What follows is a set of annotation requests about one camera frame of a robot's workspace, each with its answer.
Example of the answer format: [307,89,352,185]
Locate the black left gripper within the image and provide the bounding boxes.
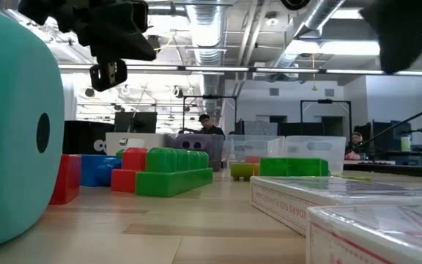
[18,0,157,92]

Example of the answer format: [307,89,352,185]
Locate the blue studded toy block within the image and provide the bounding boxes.
[80,153,123,188]

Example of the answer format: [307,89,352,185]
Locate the small red toy block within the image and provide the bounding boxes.
[110,147,149,194]

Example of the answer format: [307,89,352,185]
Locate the large red toy block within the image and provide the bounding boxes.
[49,153,82,205]

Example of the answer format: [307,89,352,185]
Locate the long green toy block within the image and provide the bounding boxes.
[135,147,214,198]

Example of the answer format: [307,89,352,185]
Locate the teal plush dice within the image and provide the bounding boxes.
[0,2,65,254]

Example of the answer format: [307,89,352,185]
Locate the wide green toy block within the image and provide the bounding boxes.
[259,157,330,177]

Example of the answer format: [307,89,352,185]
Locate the yellow-green bowl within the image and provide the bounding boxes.
[229,162,255,182]

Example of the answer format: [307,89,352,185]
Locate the black monitor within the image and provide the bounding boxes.
[114,111,158,134]

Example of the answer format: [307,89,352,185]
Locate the black bucket with face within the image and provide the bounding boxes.
[62,120,116,155]

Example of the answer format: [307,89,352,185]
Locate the yellow hanging pendant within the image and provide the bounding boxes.
[310,54,318,92]

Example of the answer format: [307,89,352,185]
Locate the white plastic bin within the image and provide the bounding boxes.
[105,131,166,155]

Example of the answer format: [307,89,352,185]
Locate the dark desk monitor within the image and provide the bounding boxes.
[353,120,413,151]

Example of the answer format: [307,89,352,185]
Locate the person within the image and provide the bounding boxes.
[179,113,226,137]
[345,131,366,161]

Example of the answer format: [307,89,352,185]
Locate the smoky grey plastic bin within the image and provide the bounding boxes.
[163,133,225,172]

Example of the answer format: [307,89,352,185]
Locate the clear plastic bin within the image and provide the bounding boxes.
[284,135,347,175]
[224,134,286,173]

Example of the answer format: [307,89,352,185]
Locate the lime green studded plate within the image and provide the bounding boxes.
[330,174,373,183]

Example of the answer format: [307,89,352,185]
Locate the pink-backed playing card deck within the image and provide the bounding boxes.
[249,175,422,237]

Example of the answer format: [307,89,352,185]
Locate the red-backed playing card deck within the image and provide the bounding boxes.
[305,203,422,264]

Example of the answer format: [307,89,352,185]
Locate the silver slanted air duct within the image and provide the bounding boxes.
[273,0,346,69]

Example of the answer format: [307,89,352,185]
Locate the black ceiling cord reel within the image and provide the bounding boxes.
[147,34,163,52]

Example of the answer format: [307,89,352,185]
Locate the silver round air duct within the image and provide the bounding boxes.
[185,0,229,114]

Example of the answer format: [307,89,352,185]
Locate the black aluminium table frame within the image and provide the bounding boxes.
[342,98,422,180]

